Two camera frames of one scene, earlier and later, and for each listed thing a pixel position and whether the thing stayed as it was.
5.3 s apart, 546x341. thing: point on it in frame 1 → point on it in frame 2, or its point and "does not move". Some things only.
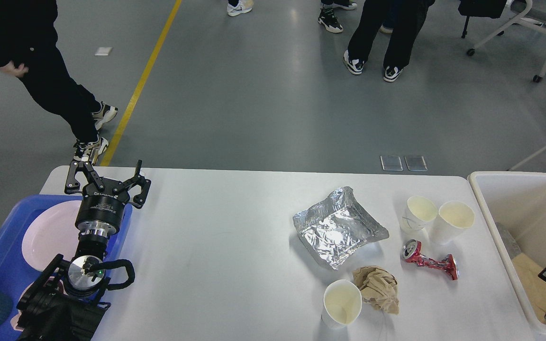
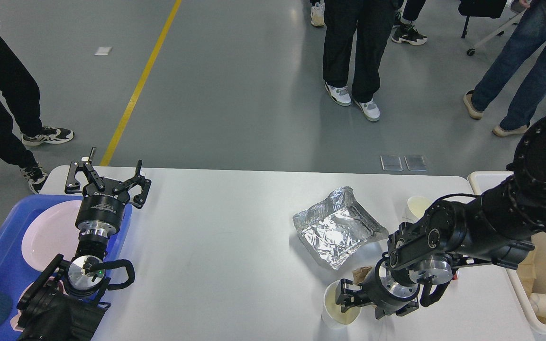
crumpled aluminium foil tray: x=336 y=225 does not move
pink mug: x=14 y=321 does not move
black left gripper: x=102 y=210 does not move
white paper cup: x=342 y=302 does not move
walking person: x=235 y=7 → x=317 y=11
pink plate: x=53 y=233 does not move
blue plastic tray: x=3 y=260 does not move
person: x=327 y=16 → x=404 y=31
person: x=408 y=17 → x=374 y=19
